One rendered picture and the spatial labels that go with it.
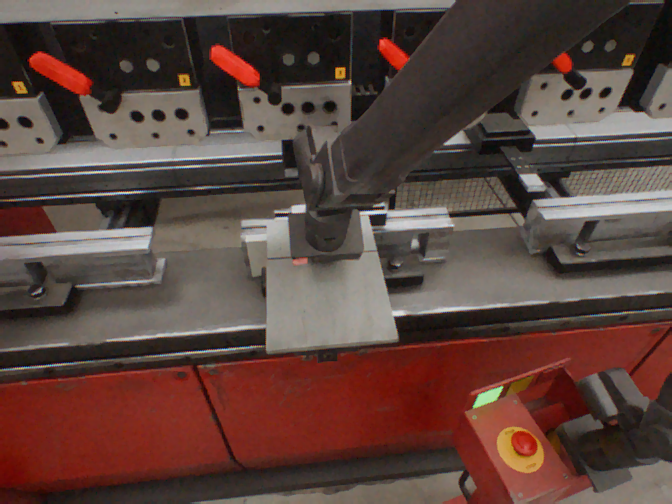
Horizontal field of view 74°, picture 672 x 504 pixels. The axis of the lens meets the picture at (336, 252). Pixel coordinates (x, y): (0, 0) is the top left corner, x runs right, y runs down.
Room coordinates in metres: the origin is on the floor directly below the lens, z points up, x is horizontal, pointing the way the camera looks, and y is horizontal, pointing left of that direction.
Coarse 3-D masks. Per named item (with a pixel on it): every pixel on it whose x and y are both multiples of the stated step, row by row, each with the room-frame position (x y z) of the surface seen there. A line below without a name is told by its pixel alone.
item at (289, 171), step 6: (282, 144) 0.60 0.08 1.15; (288, 144) 0.60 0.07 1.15; (288, 150) 0.60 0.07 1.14; (288, 156) 0.60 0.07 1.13; (294, 156) 0.60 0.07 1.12; (288, 162) 0.60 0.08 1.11; (294, 162) 0.60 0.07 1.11; (288, 168) 0.60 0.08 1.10; (294, 168) 0.61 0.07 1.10; (288, 174) 0.61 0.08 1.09; (294, 174) 0.61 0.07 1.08
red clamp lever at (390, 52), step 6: (384, 42) 0.56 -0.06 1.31; (390, 42) 0.56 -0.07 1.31; (378, 48) 0.56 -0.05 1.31; (384, 48) 0.55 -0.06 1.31; (390, 48) 0.55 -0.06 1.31; (396, 48) 0.55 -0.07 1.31; (384, 54) 0.55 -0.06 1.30; (390, 54) 0.55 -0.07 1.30; (396, 54) 0.55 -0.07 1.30; (402, 54) 0.55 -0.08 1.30; (390, 60) 0.55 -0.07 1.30; (396, 60) 0.55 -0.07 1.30; (402, 60) 0.55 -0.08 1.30; (396, 66) 0.55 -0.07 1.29; (402, 66) 0.55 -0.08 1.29
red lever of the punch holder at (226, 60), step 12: (216, 48) 0.53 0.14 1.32; (216, 60) 0.52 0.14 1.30; (228, 60) 0.53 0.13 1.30; (240, 60) 0.54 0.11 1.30; (228, 72) 0.53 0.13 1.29; (240, 72) 0.53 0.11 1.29; (252, 72) 0.53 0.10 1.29; (252, 84) 0.53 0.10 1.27; (264, 84) 0.54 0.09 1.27; (276, 84) 0.55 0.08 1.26; (276, 96) 0.53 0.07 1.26
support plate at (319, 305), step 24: (360, 216) 0.61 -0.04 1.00; (288, 240) 0.54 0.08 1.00; (288, 264) 0.49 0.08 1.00; (312, 264) 0.49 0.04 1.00; (336, 264) 0.49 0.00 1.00; (360, 264) 0.49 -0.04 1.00; (288, 288) 0.44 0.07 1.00; (312, 288) 0.44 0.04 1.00; (336, 288) 0.44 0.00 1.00; (360, 288) 0.44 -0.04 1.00; (384, 288) 0.44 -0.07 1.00; (288, 312) 0.39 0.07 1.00; (312, 312) 0.39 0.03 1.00; (336, 312) 0.39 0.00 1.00; (360, 312) 0.39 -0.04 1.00; (384, 312) 0.39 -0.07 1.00; (288, 336) 0.35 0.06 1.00; (312, 336) 0.35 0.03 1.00; (336, 336) 0.35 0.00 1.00; (360, 336) 0.35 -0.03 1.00; (384, 336) 0.35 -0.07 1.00
